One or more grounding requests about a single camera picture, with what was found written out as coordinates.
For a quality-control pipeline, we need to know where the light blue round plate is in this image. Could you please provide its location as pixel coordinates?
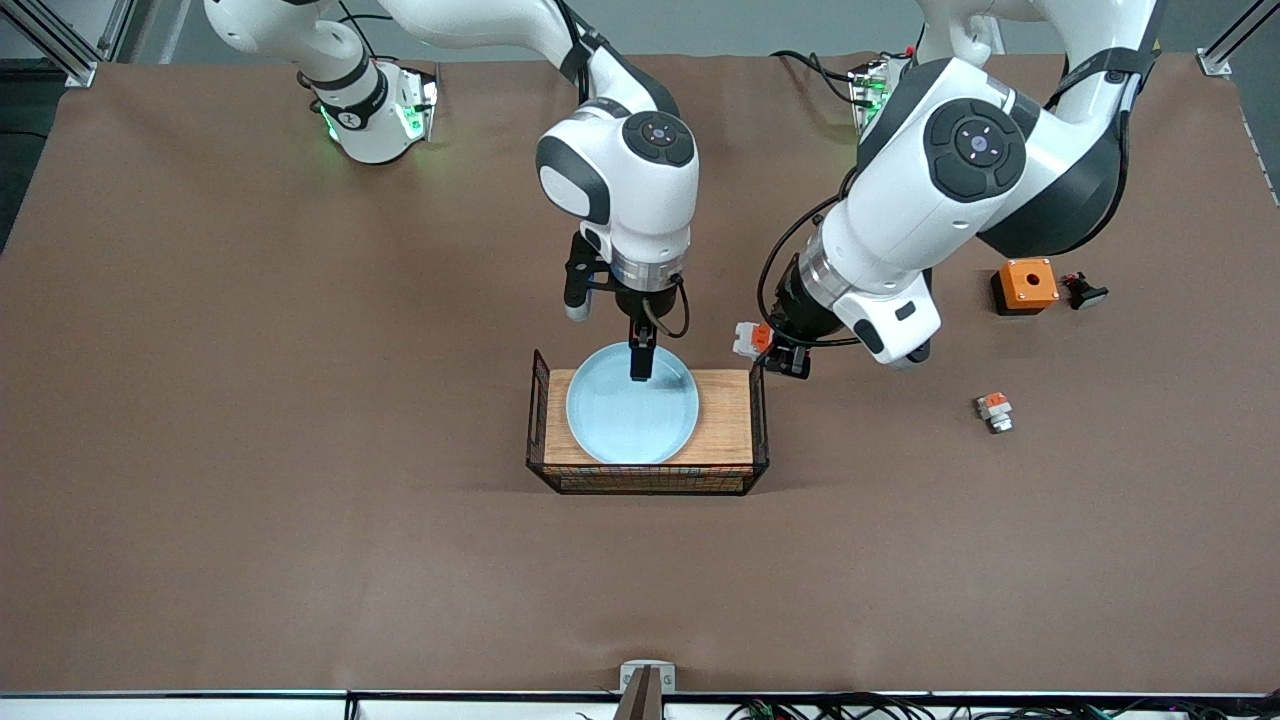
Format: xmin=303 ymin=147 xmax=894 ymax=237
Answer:
xmin=565 ymin=341 xmax=701 ymax=466

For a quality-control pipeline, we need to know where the black push button head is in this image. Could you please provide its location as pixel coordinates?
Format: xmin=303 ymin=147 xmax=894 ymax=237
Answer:
xmin=1062 ymin=271 xmax=1110 ymax=312

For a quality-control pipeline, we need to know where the wooden board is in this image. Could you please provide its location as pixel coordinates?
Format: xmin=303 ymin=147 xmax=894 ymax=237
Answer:
xmin=543 ymin=368 xmax=754 ymax=469

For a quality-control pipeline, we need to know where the brown table cover sheet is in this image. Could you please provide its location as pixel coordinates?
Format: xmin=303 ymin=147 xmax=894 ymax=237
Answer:
xmin=0 ymin=50 xmax=1280 ymax=696

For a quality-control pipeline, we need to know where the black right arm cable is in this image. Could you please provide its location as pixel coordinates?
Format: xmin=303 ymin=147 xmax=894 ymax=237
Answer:
xmin=640 ymin=280 xmax=692 ymax=339

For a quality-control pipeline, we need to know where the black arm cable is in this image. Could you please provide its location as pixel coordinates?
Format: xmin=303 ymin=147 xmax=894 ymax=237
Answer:
xmin=757 ymin=195 xmax=851 ymax=346
xmin=640 ymin=280 xmax=692 ymax=339

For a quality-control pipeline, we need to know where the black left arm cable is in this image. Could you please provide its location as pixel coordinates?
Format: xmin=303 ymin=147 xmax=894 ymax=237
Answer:
xmin=757 ymin=195 xmax=851 ymax=346

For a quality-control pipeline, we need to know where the black wire basket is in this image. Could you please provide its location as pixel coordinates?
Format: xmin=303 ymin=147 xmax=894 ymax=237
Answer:
xmin=526 ymin=348 xmax=771 ymax=497

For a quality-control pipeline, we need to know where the orange button enclosure box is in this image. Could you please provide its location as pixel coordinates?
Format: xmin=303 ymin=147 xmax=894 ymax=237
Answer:
xmin=990 ymin=258 xmax=1060 ymax=317

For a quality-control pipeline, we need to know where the black base power cable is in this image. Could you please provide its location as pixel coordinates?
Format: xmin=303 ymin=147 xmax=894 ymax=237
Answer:
xmin=770 ymin=48 xmax=863 ymax=106

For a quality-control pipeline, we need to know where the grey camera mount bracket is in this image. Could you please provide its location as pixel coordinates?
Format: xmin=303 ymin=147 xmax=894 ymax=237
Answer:
xmin=612 ymin=660 xmax=678 ymax=720

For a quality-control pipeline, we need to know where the black cable tangle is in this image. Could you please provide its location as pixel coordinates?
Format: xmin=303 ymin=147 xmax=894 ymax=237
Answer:
xmin=725 ymin=692 xmax=1280 ymax=720

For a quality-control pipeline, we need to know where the aluminium frame post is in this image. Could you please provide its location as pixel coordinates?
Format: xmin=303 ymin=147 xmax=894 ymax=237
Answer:
xmin=1197 ymin=0 xmax=1280 ymax=79
xmin=0 ymin=0 xmax=136 ymax=91

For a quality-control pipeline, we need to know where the white table edge rail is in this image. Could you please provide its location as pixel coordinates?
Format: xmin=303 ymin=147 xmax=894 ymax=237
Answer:
xmin=0 ymin=690 xmax=1280 ymax=720

